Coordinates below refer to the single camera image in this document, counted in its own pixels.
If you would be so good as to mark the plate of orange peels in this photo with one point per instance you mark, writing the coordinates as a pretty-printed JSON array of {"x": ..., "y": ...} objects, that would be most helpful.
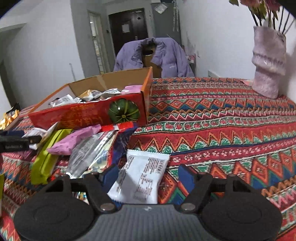
[{"x": 8, "y": 118}]

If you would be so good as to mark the purple puffer jacket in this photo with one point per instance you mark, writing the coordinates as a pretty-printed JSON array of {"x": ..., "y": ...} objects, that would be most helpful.
[{"x": 168, "y": 55}]

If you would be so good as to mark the pink packet in box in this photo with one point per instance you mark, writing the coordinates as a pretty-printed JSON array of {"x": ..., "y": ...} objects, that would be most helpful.
[{"x": 131, "y": 89}]

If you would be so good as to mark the red patterned tablecloth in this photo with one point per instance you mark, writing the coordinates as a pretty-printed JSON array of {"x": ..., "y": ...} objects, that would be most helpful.
[{"x": 221, "y": 126}]

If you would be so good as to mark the white snack packet back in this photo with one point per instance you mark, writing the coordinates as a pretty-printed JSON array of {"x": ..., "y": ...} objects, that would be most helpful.
[{"x": 138, "y": 180}]

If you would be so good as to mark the wooden chair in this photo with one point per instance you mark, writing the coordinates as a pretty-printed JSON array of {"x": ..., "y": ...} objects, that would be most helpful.
[{"x": 147, "y": 56}]

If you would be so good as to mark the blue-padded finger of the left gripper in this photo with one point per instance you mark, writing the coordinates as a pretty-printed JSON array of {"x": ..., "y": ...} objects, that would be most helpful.
[{"x": 12, "y": 133}]

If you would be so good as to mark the silver foil snack packet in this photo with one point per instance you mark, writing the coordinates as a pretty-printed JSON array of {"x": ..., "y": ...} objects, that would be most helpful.
[{"x": 87, "y": 152}]

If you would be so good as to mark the dark entrance door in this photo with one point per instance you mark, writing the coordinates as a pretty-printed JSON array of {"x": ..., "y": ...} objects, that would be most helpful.
[{"x": 127, "y": 26}]

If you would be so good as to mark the dried pink roses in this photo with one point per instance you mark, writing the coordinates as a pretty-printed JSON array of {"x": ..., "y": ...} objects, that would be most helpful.
[{"x": 276, "y": 16}]

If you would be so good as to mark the pink snack packet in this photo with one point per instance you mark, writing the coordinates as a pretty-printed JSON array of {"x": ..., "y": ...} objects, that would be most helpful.
[{"x": 65, "y": 146}]

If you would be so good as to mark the red cardboard snack box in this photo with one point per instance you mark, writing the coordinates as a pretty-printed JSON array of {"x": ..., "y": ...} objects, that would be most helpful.
[{"x": 105, "y": 111}]

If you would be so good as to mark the pink textured vase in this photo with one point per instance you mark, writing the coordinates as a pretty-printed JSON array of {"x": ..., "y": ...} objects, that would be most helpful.
[{"x": 269, "y": 59}]

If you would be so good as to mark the green snack bar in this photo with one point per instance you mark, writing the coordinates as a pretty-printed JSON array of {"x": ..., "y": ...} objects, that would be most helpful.
[{"x": 45, "y": 162}]

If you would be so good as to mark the grey refrigerator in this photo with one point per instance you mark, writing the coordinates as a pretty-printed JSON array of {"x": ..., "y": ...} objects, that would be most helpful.
[{"x": 165, "y": 16}]

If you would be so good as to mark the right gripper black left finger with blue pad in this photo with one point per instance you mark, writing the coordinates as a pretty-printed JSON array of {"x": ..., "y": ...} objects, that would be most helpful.
[{"x": 66, "y": 208}]

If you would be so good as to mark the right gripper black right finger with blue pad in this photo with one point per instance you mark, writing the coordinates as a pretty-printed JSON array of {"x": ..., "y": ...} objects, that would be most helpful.
[{"x": 227, "y": 209}]

